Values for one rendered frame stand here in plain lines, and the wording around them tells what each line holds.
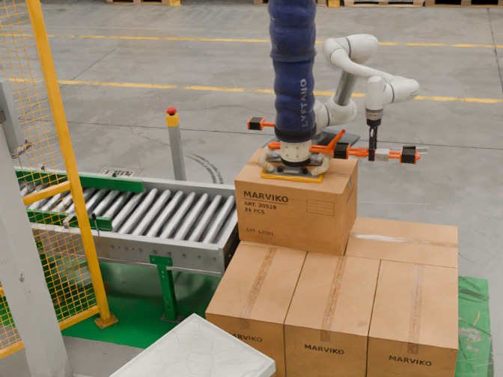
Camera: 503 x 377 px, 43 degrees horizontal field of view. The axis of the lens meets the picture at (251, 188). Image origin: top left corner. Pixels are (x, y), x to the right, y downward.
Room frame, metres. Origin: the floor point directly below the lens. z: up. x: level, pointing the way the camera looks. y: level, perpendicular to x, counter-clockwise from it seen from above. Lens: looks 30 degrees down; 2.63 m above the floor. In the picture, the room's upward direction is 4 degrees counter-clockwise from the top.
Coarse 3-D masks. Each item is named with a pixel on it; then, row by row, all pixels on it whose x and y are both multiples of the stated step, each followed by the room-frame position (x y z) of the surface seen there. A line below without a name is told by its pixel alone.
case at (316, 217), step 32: (256, 160) 3.21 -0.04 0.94; (352, 160) 3.13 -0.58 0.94; (256, 192) 2.95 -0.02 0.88; (288, 192) 2.88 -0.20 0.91; (320, 192) 2.82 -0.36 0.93; (352, 192) 3.01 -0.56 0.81; (256, 224) 2.96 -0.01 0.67; (288, 224) 2.89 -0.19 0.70; (320, 224) 2.82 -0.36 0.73; (352, 224) 3.03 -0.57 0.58
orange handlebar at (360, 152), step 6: (270, 144) 3.11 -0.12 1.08; (276, 144) 3.13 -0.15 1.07; (312, 144) 3.08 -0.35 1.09; (312, 150) 3.02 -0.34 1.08; (318, 150) 3.01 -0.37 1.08; (324, 150) 3.00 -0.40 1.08; (330, 150) 2.99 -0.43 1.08; (354, 150) 2.99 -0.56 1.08; (360, 150) 2.96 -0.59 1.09; (366, 150) 2.95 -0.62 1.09; (390, 150) 2.94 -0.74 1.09; (360, 156) 2.94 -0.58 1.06; (390, 156) 2.89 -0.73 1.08; (396, 156) 2.88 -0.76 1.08; (420, 156) 2.87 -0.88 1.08
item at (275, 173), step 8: (264, 168) 3.06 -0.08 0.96; (280, 168) 3.00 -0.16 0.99; (304, 168) 2.98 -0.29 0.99; (264, 176) 2.99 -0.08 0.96; (272, 176) 2.98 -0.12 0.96; (280, 176) 2.97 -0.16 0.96; (288, 176) 2.96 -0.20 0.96; (296, 176) 2.95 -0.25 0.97; (304, 176) 2.94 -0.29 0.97; (312, 176) 2.93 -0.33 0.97; (320, 176) 2.94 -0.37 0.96
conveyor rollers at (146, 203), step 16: (32, 192) 3.71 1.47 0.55; (64, 192) 3.71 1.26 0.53; (112, 192) 3.64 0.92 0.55; (128, 192) 3.64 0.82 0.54; (144, 192) 3.65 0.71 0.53; (192, 192) 3.57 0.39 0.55; (32, 208) 3.52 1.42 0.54; (48, 208) 3.52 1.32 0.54; (64, 208) 3.53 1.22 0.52; (96, 208) 3.45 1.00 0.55; (112, 208) 3.44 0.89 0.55; (128, 208) 3.43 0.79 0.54; (144, 208) 3.44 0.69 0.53; (160, 208) 3.45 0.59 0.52; (208, 208) 3.37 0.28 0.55; (224, 208) 3.35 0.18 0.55; (112, 224) 3.25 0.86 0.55; (128, 224) 3.24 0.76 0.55; (144, 224) 3.23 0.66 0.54; (160, 224) 3.23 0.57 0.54; (176, 224) 3.22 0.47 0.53; (192, 240) 3.02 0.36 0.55; (208, 240) 3.01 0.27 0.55
